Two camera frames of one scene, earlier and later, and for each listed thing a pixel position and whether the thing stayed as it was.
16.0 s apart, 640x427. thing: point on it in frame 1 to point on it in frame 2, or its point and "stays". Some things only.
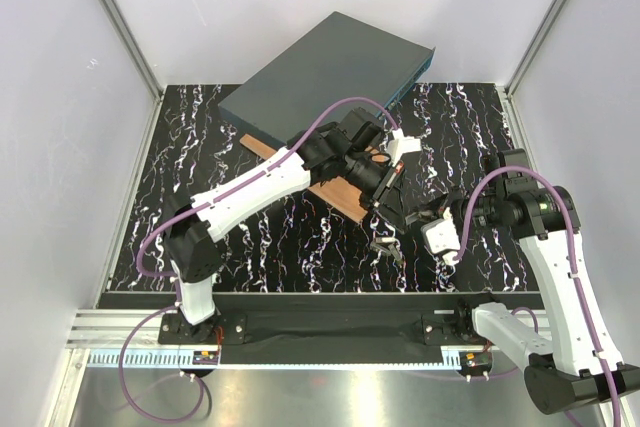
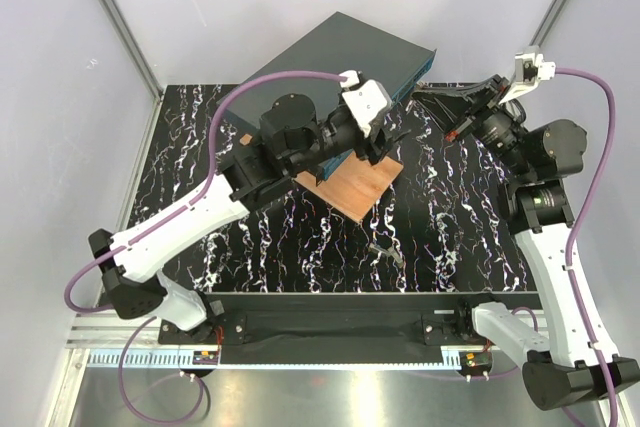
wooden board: (337, 191) stays
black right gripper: (438, 205) to (445, 119)
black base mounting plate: (328, 327) stays
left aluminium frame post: (152, 80) stays
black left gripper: (395, 202) to (372, 149)
